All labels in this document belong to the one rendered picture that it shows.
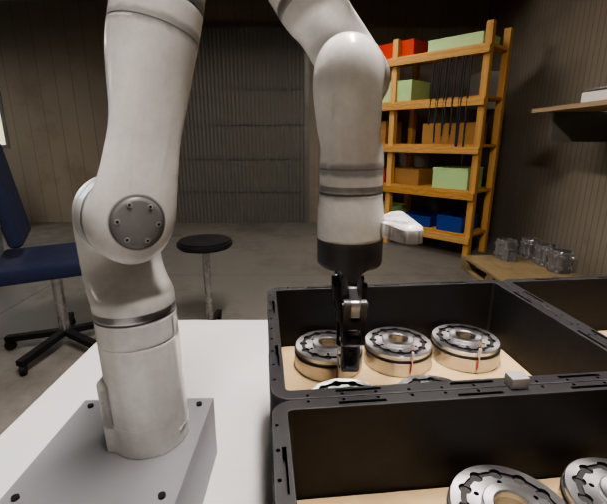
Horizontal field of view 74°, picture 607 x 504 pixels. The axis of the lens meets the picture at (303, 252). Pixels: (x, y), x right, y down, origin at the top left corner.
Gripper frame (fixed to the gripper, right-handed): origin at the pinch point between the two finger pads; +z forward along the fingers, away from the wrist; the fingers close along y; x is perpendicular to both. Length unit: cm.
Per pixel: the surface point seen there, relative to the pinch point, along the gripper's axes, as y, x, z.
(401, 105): -403, 98, -54
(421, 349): -9.4, 12.3, 5.9
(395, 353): -8.0, 8.1, 5.7
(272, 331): -1.2, -9.4, -1.5
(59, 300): -165, -143, 62
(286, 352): -13.5, -8.3, 8.6
